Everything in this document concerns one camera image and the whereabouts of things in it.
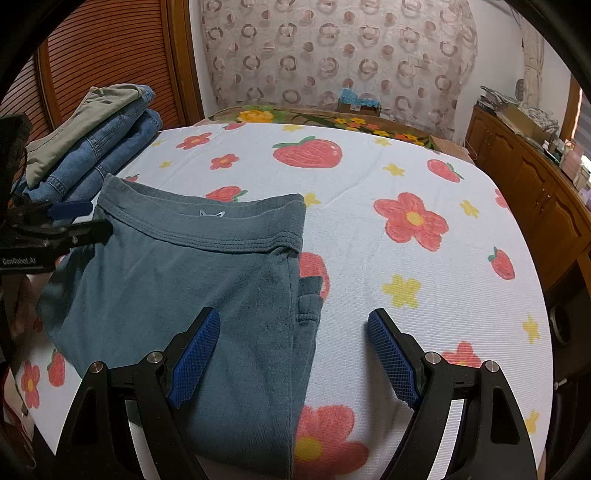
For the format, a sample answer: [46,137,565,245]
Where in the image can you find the teal green pants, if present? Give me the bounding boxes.
[37,176,322,479]

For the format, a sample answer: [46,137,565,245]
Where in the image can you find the upper folded blue jeans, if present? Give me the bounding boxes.
[12,83,155,203]

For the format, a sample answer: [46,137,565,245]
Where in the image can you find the folded blue jeans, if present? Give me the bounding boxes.
[12,83,155,203]
[47,109,162,202]

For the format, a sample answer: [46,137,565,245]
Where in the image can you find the lower folded blue jeans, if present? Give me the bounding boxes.
[47,109,162,202]

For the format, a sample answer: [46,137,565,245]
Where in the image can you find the olive folded pants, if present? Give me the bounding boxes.
[25,83,154,188]

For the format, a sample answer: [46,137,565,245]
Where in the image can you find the white strawberry flower blanket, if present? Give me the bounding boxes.
[13,120,555,480]

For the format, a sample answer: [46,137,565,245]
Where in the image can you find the wooden sideboard cabinet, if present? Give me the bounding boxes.
[466,105,590,292]

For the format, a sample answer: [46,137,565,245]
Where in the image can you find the peach floral bed quilt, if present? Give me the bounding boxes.
[198,105,474,164]

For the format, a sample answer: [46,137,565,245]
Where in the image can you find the cardboard box with blue item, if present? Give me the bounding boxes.
[338,88,382,117]

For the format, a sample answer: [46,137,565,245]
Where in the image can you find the clutter on cabinet top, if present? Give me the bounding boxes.
[467,78,590,192]

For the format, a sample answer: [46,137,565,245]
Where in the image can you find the circle patterned sheer curtain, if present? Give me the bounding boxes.
[198,0,478,139]

